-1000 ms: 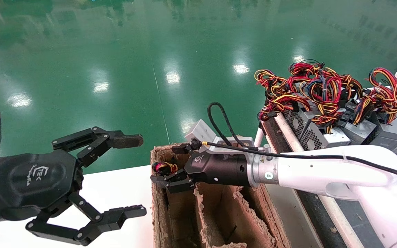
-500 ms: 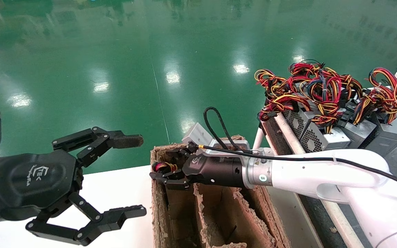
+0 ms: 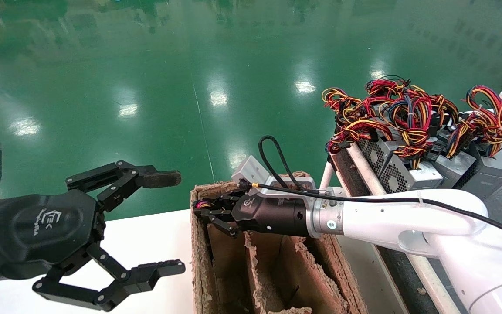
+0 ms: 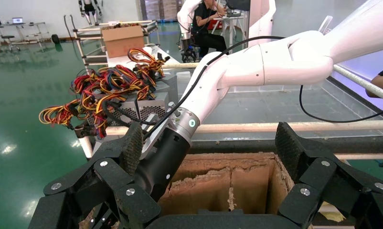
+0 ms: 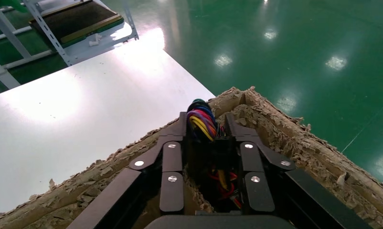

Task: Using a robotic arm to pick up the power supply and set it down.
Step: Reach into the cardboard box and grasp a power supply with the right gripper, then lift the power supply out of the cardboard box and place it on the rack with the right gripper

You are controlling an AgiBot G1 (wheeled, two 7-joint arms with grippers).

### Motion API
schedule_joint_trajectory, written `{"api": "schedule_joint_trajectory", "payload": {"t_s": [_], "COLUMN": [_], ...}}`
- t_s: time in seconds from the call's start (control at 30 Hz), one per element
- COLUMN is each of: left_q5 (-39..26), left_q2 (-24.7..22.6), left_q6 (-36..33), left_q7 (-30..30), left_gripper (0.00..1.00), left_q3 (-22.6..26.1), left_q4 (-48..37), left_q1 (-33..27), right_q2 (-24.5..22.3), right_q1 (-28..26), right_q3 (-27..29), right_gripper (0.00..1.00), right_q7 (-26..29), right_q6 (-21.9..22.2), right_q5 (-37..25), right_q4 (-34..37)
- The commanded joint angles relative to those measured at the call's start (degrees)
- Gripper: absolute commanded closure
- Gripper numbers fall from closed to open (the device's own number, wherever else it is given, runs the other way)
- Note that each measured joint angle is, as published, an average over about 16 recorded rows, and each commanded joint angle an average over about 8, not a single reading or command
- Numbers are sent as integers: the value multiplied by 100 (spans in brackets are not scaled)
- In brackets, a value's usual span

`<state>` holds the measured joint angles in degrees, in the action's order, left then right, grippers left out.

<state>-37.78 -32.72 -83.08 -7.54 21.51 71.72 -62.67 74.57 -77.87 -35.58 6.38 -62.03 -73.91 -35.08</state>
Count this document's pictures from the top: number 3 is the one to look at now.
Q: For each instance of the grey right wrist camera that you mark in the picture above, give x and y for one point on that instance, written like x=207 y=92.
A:
x=251 y=170

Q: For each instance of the short white rack pipe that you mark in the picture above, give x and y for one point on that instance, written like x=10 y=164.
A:
x=327 y=174

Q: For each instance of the brown cardboard divider insert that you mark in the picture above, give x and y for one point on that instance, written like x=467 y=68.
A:
x=229 y=257

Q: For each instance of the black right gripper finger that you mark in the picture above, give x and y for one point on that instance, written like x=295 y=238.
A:
x=225 y=201
x=227 y=226

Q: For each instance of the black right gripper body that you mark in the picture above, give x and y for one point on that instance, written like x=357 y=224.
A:
x=273 y=216

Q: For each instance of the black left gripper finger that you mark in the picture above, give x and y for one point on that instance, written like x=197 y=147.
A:
x=137 y=279
x=124 y=179

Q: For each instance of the long white rack pipe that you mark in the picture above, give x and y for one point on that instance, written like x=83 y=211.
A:
x=366 y=172

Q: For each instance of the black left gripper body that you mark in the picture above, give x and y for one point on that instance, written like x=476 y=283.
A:
x=42 y=226

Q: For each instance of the brown cardboard box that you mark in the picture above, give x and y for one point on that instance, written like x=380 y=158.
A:
x=199 y=270

